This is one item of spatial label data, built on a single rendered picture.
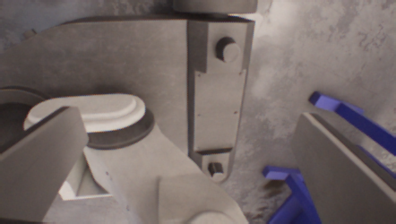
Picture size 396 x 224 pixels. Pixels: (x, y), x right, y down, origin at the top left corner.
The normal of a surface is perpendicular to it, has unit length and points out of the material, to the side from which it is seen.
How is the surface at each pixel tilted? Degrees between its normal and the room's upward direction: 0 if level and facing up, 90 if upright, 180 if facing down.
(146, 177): 90
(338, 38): 0
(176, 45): 0
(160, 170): 90
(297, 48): 0
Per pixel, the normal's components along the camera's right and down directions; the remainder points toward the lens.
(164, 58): 0.18, 0.52
